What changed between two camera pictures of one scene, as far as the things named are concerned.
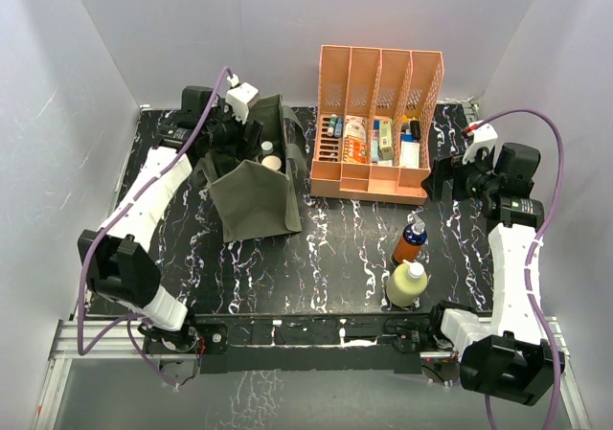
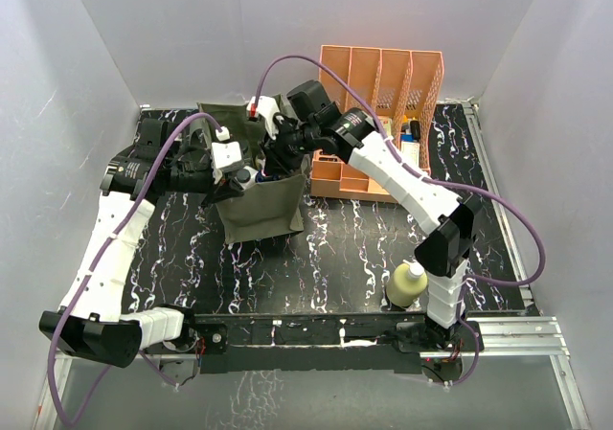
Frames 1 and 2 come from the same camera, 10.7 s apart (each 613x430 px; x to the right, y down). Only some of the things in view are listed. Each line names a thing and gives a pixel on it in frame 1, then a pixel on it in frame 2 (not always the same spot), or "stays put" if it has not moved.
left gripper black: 251,145 → 220,192
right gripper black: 442,170 → 276,159
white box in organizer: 410,154 stays put
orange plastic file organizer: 374,123 stays put
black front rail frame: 306,344 stays put
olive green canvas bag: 254,192 stays put
